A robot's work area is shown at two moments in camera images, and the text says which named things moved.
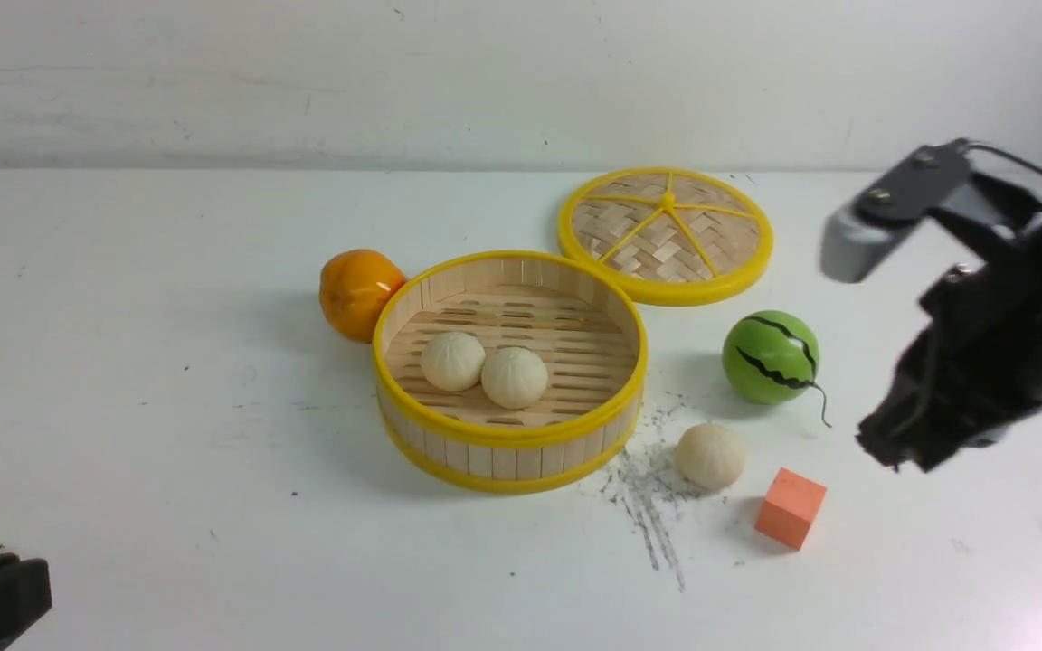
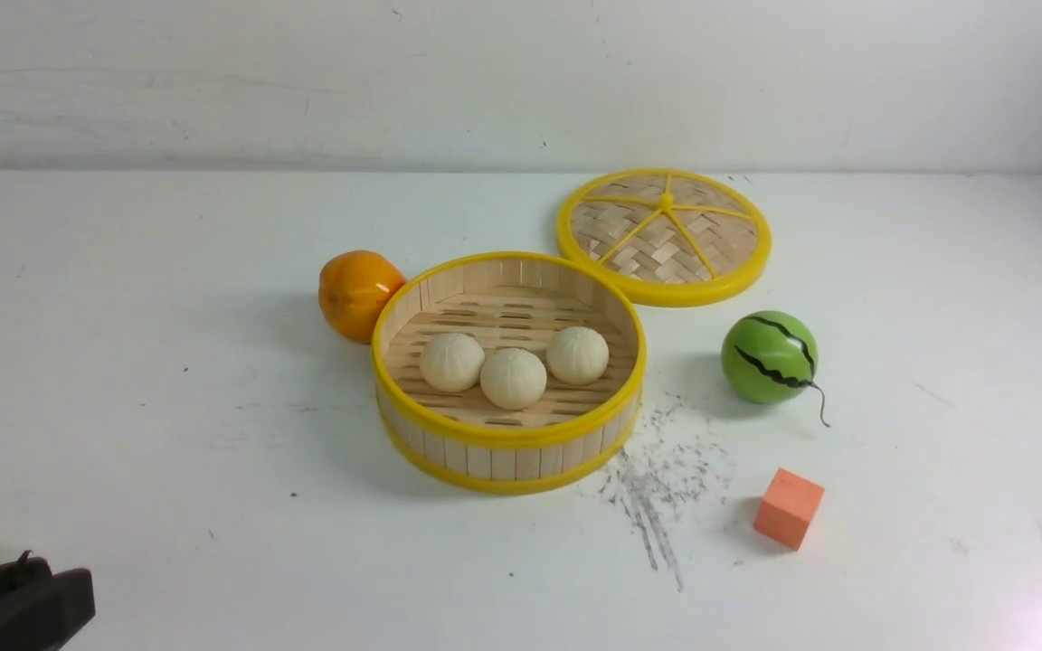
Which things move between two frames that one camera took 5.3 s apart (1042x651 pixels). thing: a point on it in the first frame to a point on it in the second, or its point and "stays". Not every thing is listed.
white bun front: x=514 y=378 stays
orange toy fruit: x=354 y=288 stays
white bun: x=710 y=457 to x=577 y=355
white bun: x=452 y=361 stays
